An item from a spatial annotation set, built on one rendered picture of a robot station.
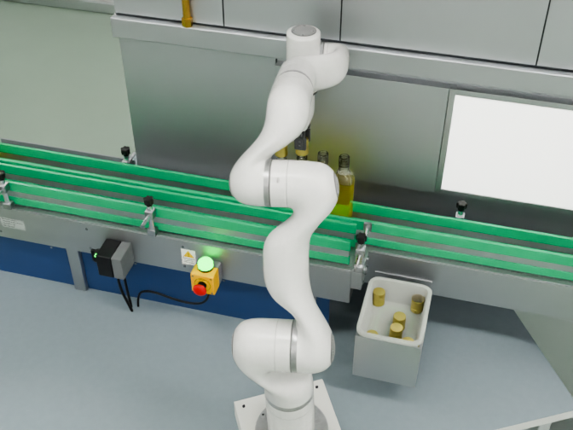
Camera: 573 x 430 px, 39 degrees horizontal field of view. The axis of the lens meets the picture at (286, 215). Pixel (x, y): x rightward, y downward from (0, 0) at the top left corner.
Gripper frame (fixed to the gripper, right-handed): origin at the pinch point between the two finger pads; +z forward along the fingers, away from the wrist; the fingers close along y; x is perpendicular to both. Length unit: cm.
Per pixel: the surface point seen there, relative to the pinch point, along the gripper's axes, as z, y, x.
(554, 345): 75, -16, 80
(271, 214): 22.7, 6.3, -7.1
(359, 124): 1.0, -12.2, 13.0
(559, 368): 85, -16, 83
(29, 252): 49, 14, -84
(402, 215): 23.0, -3.6, 28.4
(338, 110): -2.7, -12.1, 7.1
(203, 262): 32.5, 20.2, -23.0
